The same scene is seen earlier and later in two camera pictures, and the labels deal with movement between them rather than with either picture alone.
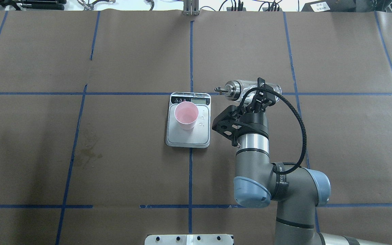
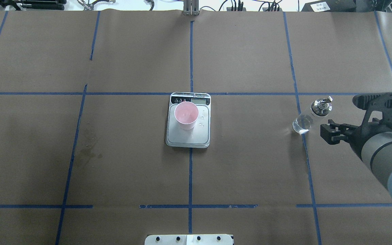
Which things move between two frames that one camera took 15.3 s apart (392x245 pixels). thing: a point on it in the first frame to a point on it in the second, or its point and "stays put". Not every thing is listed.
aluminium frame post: [191, 7] stays put
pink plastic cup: [186, 113] stays put
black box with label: [330, 5] stays put
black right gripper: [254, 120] to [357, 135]
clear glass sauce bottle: [239, 91] to [303, 123]
